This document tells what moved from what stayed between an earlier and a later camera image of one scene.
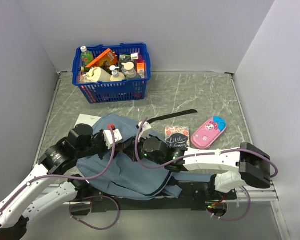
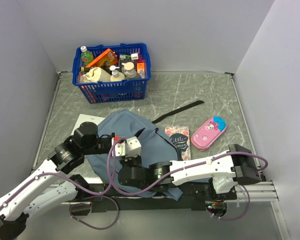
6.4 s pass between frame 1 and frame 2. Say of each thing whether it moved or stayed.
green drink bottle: stayed
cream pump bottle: stayed
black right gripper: moved
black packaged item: stayed
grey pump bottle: stayed
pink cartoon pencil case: stayed
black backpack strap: moved
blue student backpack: moved
